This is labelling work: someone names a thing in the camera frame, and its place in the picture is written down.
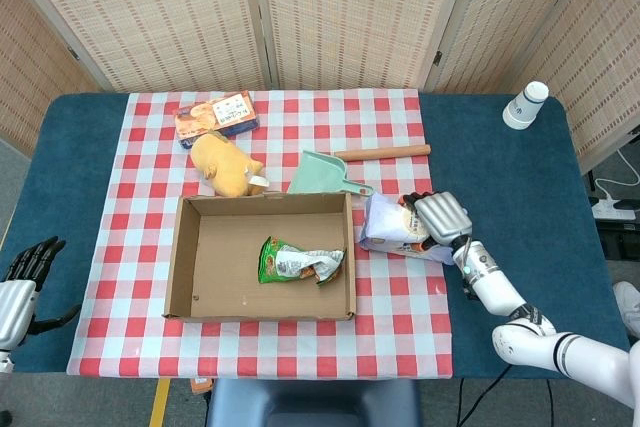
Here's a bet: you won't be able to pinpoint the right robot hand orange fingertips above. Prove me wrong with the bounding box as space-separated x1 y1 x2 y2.
398 190 475 254

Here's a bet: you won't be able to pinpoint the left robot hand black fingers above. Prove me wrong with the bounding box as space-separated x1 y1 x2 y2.
0 236 81 351

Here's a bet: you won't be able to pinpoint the white blue tissue pack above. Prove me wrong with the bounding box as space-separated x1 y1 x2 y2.
359 192 454 264

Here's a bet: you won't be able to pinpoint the green snack packet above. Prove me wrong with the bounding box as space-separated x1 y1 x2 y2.
257 235 347 288

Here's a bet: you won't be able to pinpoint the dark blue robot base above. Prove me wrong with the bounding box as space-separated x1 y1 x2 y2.
205 377 422 427

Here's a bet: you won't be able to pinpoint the teal table cover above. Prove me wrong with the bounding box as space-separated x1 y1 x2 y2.
9 91 631 381

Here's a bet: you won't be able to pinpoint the stack of white paper cups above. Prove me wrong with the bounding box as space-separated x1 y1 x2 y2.
502 80 550 130

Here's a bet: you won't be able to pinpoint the green plastic dustpan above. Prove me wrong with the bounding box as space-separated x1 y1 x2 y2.
286 149 375 197

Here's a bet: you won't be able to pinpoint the red white checkered tablecloth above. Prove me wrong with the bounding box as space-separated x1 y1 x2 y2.
66 88 455 381

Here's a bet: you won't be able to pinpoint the white power strip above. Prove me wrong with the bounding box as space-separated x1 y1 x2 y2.
591 199 637 221

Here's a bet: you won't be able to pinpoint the white shoe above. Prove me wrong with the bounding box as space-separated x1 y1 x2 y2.
612 280 640 339

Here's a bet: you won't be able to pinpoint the bamboo folding screen panel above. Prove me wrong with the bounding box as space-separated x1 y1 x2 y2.
0 0 274 94
0 0 101 158
422 0 609 96
514 0 640 176
247 0 481 93

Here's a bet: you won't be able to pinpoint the open brown cardboard box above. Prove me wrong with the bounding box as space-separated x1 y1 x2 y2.
162 190 358 323

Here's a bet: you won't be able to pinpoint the yellow plush toy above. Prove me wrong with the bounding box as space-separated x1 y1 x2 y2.
190 130 271 197

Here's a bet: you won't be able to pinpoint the orange cookie box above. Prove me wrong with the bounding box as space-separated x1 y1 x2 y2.
173 90 261 151

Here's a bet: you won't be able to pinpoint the white cable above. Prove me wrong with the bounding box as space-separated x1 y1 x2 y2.
593 146 640 203

